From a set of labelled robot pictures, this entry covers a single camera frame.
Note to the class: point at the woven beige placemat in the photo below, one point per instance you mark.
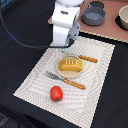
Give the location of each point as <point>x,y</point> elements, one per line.
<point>77,106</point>

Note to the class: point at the red toy tomato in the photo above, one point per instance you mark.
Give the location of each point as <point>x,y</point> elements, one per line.
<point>56,94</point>

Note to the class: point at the beige bowl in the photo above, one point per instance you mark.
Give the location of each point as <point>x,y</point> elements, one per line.
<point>123,14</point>

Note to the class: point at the yellow toy bread loaf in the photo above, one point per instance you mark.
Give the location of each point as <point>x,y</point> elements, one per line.
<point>71,65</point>

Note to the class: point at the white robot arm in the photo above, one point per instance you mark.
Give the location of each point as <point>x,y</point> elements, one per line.
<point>64,20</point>

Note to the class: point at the grey toy saucepan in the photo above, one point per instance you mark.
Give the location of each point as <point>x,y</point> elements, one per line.
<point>93,16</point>

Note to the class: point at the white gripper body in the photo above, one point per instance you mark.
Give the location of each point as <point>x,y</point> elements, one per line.
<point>73,33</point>

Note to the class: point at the toy fork wooden handle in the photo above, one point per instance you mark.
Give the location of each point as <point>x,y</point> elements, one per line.
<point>55,77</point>

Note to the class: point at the toy knife wooden handle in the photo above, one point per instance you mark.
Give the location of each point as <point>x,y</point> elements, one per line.
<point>81,57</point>

